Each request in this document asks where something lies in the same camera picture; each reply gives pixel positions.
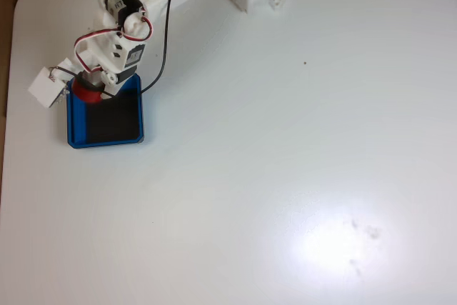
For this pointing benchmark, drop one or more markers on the blue square box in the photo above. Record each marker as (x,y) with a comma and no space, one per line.
(76,126)

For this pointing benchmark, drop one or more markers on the white camera box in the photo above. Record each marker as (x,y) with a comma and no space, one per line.
(48,89)

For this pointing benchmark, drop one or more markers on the red tape roll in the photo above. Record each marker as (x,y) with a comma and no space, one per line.
(87,94)

